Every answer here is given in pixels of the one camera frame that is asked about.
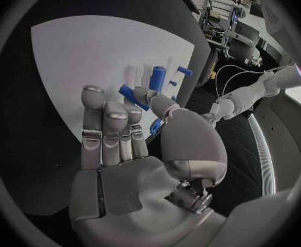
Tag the white task board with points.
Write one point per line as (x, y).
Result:
(88, 55)

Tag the blue long cylinder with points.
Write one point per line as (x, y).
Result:
(157, 78)

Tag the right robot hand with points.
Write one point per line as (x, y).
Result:
(130, 189)

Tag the blue gear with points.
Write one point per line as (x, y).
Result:
(155, 126)

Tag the small blue peg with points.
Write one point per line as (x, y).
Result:
(173, 83)
(174, 98)

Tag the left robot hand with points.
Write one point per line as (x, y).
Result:
(209, 117)

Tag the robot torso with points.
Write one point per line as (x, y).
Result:
(287, 140)

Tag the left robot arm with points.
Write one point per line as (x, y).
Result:
(245, 95)

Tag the blue short cylinder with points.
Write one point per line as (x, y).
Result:
(128, 93)

